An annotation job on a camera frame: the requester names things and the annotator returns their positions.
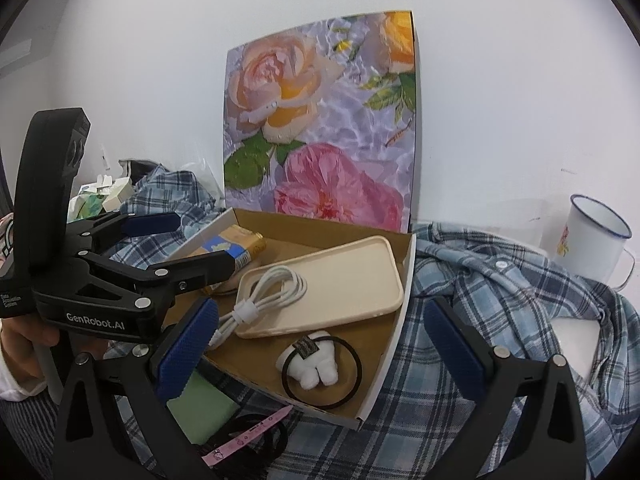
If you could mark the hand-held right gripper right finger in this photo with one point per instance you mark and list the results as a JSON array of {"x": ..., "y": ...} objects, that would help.
[{"x": 457, "y": 355}]

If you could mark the floral printed board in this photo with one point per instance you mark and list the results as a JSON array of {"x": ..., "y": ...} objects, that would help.
[{"x": 325, "y": 135}]

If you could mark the person's left hand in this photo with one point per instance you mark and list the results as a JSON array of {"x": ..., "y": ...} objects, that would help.
[{"x": 30, "y": 335}]

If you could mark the blue plaid shirt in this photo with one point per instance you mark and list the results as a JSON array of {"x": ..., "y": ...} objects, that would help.
[{"x": 450, "y": 270}]

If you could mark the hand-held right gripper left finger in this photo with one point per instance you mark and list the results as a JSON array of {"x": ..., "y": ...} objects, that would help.
[{"x": 185, "y": 350}]

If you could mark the small white cartons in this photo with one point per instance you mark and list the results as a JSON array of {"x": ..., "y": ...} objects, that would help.
[{"x": 115, "y": 192}]

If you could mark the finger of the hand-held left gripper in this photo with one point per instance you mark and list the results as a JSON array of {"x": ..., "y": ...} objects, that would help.
[
  {"x": 200, "y": 267},
  {"x": 150, "y": 222}
]

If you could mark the green sponge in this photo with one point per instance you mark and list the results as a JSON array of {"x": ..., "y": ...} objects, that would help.
[{"x": 205, "y": 410}]

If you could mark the beige phone case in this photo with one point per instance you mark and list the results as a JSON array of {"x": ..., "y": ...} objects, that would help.
[{"x": 350, "y": 280}]

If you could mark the yellow and blue packet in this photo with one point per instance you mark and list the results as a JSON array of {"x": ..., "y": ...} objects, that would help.
[{"x": 240, "y": 245}]

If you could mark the person's left forearm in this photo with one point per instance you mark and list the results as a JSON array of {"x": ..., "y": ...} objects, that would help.
[{"x": 15, "y": 387}]

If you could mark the striped cloth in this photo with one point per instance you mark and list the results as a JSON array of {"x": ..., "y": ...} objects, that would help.
[{"x": 25, "y": 435}]

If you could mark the dark cloth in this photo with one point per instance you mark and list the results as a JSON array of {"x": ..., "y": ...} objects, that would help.
[{"x": 137, "y": 167}]

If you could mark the pink paper strip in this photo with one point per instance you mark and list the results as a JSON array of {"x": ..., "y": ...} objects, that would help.
[{"x": 240, "y": 440}]

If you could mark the green patterned packet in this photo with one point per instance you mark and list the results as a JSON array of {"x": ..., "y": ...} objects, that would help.
[{"x": 85, "y": 207}]

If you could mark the shallow cardboard box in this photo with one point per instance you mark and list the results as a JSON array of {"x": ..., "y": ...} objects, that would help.
[{"x": 370, "y": 320}]

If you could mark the clear plastic bag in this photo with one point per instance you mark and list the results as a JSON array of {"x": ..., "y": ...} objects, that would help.
[{"x": 200, "y": 175}]

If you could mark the white enamel mug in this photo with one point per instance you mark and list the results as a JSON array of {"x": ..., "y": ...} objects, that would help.
[{"x": 590, "y": 245}]

